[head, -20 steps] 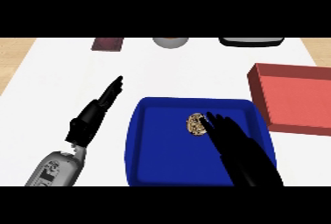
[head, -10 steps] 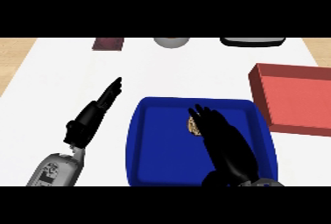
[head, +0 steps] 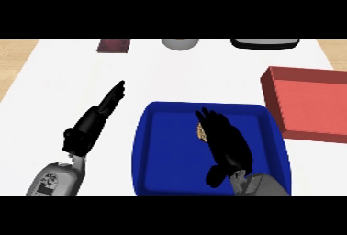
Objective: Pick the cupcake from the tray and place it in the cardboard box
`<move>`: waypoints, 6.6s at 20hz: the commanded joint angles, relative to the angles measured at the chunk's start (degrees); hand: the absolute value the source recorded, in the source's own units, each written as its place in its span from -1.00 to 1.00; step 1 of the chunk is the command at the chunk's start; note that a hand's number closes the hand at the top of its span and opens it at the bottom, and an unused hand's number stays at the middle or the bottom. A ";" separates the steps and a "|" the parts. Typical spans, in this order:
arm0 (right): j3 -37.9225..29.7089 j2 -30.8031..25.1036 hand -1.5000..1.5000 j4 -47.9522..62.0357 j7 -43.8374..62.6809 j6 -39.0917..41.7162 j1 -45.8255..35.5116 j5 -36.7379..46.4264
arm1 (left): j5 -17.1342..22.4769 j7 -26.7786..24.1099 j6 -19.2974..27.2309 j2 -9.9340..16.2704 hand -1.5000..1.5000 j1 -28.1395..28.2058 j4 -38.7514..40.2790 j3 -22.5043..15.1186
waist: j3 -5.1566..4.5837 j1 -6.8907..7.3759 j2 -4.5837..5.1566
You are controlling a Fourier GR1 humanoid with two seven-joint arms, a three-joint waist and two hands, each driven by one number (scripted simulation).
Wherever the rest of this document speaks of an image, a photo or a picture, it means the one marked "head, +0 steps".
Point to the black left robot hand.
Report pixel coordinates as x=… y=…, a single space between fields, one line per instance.
x=90 y=126

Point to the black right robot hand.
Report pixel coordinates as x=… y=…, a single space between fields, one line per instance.
x=227 y=143

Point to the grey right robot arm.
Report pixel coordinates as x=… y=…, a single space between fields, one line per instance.
x=255 y=183

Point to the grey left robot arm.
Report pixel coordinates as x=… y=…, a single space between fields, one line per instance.
x=56 y=179

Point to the tan cupcake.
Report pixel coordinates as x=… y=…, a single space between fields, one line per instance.
x=199 y=132

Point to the blue plastic tray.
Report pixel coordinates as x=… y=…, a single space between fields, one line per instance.
x=176 y=153

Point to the red cardboard box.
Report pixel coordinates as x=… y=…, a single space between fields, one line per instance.
x=312 y=104

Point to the dark maroon block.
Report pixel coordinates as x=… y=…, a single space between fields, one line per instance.
x=114 y=46

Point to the grey round bowl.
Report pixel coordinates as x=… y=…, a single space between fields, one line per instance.
x=179 y=44

